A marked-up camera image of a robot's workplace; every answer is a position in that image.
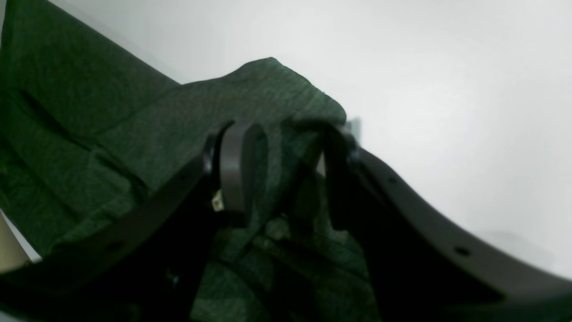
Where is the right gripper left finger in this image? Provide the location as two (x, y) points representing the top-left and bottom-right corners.
(1, 122), (264, 322)

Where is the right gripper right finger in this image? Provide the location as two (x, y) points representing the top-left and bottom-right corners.
(322, 123), (572, 322)

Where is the dark green t-shirt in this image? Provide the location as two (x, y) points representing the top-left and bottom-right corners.
(1, 0), (381, 322)

